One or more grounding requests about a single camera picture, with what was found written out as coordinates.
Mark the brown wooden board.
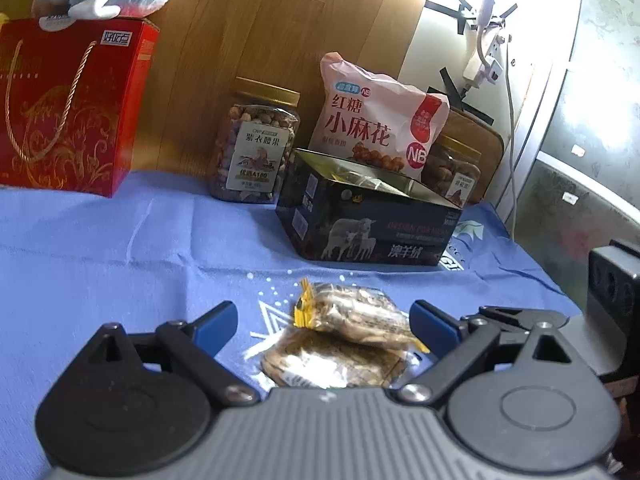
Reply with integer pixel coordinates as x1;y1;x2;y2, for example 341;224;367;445
440;107;505;204

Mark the red gift bag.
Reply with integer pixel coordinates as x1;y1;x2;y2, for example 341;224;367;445
0;16;161;198

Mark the large nut jar gold lid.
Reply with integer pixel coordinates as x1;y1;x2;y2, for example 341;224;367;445
207;76;302;205

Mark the small nut jar gold lid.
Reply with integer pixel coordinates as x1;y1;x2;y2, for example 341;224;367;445
422;134;482;207

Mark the blue printed cloth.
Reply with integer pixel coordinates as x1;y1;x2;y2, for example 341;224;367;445
0;170;583;472

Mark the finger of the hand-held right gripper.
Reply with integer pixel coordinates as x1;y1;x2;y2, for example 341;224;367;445
479;304;572;328
461;314;532;335

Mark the white gooseneck lamp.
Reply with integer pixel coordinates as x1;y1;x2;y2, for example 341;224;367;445
472;0;506;68

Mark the clear seed packet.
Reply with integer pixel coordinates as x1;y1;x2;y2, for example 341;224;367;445
245;332;423;390

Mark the pink twisted snack bag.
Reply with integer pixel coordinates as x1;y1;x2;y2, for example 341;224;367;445
307;52;451;183

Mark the seed packet with yellow edge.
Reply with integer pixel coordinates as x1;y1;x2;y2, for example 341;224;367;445
292;277;431;354

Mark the black tin box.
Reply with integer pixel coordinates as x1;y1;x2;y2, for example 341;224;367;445
275;147;463;266

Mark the patterned frosted glass door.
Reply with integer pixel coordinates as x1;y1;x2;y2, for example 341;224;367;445
515;0;640;321

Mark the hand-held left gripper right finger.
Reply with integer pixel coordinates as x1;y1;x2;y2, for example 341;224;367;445
399;300;587;406

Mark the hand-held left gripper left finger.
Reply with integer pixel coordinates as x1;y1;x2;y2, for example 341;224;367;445
75;301;261;406

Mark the white power strip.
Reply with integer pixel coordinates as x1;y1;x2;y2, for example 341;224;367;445
462;35;508;90

